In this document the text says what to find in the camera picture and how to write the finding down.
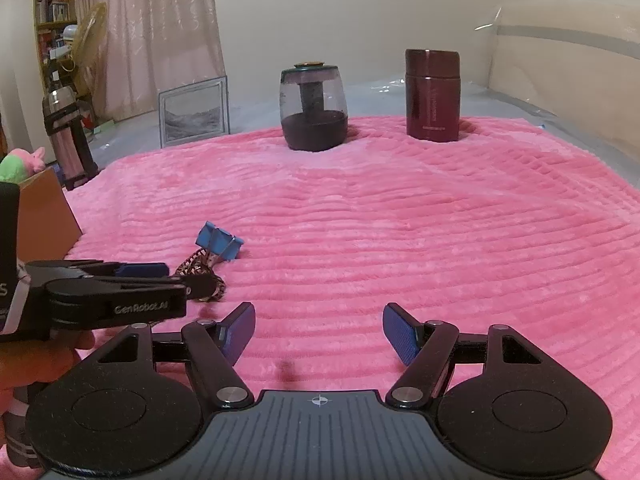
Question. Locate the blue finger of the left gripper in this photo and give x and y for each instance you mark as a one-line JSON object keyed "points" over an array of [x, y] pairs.
{"points": [[92, 303], [51, 270]]}

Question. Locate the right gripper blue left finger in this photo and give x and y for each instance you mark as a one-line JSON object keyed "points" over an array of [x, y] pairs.
{"points": [[213, 348]]}

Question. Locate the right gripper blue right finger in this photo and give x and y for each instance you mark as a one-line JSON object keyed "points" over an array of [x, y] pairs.
{"points": [[426, 350]]}

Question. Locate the blue binder clip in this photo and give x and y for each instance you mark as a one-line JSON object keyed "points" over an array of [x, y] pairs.
{"points": [[219, 242]]}

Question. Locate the person's left hand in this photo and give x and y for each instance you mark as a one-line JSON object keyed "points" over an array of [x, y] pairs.
{"points": [[25, 362]]}

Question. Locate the brown cardboard box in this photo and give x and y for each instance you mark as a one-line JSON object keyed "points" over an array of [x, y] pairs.
{"points": [[47, 228]]}

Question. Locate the green pink plush toy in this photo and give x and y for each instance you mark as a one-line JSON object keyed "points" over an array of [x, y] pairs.
{"points": [[20, 165]]}

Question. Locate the pink black thermos bottle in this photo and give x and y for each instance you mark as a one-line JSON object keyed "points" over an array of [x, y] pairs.
{"points": [[62, 120]]}

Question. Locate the pink plush blanket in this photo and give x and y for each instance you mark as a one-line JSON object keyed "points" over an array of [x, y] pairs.
{"points": [[509, 225]]}

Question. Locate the silver framed picture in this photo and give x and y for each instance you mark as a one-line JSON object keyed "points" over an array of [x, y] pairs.
{"points": [[194, 112]]}

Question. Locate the electric fan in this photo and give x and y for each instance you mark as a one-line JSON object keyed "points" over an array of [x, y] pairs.
{"points": [[81, 50]]}

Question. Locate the dark glass jar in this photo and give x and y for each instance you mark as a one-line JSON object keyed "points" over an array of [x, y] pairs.
{"points": [[313, 109]]}

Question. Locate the maroon thermos container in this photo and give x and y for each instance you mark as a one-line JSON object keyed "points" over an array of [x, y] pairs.
{"points": [[433, 94]]}

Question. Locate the pink curtain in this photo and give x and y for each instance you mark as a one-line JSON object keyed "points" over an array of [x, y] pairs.
{"points": [[151, 46]]}

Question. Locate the cluttered bookshelf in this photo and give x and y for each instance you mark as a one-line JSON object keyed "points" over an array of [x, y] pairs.
{"points": [[51, 18]]}

